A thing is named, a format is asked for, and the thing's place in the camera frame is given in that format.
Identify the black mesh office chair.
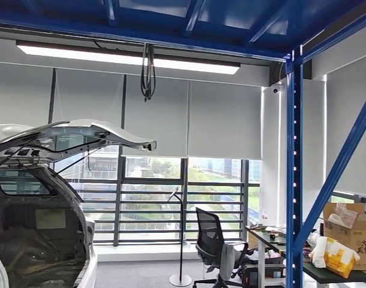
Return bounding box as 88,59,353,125
192,207,250,288

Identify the black floor stand white base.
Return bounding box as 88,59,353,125
167,187,193,288

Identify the white yellow plastic bag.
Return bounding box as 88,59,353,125
309,236,361,279

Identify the hanging black cable loop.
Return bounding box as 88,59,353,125
140,43,157,103

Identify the grey roller blind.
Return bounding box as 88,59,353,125
123,74,189,158
189,80,263,161
54,68,124,149
0,61,53,128
326,52,366,197

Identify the white car body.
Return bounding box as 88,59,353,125
0,119,157,288

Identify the blue steel shelf rack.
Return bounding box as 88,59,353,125
0,0,366,288

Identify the grey cloth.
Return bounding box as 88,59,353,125
219,243,236,282

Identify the black equipment case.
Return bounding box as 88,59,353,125
241,263,287,288

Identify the printed cardboard box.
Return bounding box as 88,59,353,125
322,202,366,272

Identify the clear plastic wrap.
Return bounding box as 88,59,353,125
328,203,358,229

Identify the dark-topped desk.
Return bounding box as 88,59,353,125
245,226,366,288

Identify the grey window railing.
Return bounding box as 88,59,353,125
66,179,260,243

